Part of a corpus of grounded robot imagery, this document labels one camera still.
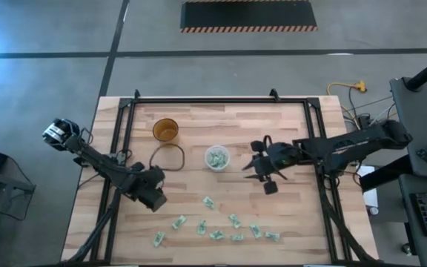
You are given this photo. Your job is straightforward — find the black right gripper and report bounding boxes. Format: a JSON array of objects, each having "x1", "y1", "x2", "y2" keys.
[{"x1": 242, "y1": 139, "x2": 281, "y2": 196}]

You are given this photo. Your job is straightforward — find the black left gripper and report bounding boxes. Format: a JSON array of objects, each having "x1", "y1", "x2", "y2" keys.
[{"x1": 124, "y1": 162, "x2": 169, "y2": 213}]

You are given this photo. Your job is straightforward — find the clear plastic container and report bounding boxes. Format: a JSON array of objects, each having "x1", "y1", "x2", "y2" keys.
[{"x1": 204, "y1": 144, "x2": 231, "y2": 172}]

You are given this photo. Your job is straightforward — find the amber plastic cup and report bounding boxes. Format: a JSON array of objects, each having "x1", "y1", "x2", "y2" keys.
[{"x1": 152, "y1": 117, "x2": 180, "y2": 143}]

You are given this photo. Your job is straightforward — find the white paper sheet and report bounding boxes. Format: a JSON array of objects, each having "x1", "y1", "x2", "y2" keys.
[{"x1": 354, "y1": 165, "x2": 380, "y2": 209}]

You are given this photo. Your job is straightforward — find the black power strip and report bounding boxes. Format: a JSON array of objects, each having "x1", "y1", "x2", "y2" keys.
[{"x1": 357, "y1": 114, "x2": 372, "y2": 130}]

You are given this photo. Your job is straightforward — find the black desk crossbar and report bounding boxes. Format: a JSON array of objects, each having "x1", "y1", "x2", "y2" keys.
[{"x1": 359, "y1": 154, "x2": 414, "y2": 193}]

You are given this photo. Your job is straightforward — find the black hazard-striped floor mat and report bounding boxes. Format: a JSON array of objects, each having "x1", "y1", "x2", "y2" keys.
[{"x1": 179, "y1": 0, "x2": 319, "y2": 33}]

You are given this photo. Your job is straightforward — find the black left camera cable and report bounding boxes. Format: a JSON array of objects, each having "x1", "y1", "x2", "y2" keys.
[{"x1": 148, "y1": 143, "x2": 185, "y2": 172}]

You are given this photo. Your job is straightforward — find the black aluminium table frame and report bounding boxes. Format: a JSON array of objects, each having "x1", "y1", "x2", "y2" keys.
[{"x1": 64, "y1": 88, "x2": 376, "y2": 267}]

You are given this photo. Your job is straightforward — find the yellow extension cord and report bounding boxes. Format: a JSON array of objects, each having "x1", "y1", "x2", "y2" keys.
[{"x1": 326, "y1": 80, "x2": 368, "y2": 133}]

